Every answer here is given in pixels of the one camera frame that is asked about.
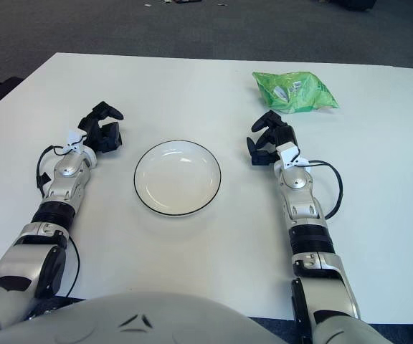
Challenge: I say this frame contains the white plate with black rim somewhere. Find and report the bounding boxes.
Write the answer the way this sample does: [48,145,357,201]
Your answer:
[133,140,222,217]

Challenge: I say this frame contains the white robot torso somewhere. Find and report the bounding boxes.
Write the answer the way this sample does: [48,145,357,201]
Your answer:
[0,290,290,344]

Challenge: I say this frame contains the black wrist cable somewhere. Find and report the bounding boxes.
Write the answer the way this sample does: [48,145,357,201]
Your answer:
[36,143,85,196]
[299,159,344,219]

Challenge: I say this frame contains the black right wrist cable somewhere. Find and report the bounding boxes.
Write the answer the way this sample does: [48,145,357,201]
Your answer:
[299,159,344,219]

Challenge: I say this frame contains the green snack bag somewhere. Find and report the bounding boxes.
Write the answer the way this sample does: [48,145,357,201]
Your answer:
[252,70,340,115]

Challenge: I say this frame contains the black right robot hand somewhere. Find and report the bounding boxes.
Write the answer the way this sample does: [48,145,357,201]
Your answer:
[246,110,297,166]

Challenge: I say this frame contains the thin black elbow cable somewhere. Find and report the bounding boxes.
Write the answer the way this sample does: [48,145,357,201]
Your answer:
[62,236,82,298]

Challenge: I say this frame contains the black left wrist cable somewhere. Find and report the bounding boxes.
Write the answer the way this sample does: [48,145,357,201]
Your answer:
[36,143,85,196]

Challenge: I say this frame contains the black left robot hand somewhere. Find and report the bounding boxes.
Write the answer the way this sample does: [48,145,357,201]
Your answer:
[77,101,125,154]

